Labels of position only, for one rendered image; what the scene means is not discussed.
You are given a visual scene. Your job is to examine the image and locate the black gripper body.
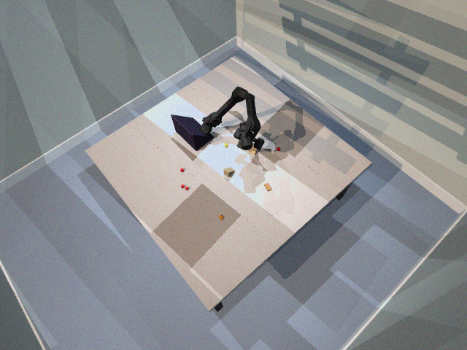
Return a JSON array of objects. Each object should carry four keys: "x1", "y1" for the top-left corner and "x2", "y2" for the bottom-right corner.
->
[{"x1": 233, "y1": 128, "x2": 265, "y2": 149}]

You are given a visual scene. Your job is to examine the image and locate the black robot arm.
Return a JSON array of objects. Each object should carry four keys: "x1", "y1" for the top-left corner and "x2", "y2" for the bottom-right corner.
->
[{"x1": 198, "y1": 87, "x2": 260, "y2": 150}]

